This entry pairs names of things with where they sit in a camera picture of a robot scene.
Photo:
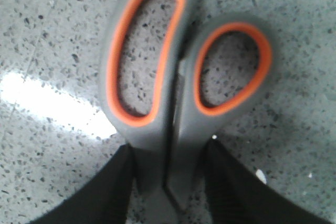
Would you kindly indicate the grey and orange scissors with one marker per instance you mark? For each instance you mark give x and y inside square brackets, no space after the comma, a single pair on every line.
[167,142]

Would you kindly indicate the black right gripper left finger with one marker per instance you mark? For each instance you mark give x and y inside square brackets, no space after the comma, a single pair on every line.
[105,199]

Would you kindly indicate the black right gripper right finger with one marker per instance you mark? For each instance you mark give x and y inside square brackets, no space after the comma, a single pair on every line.
[235,195]

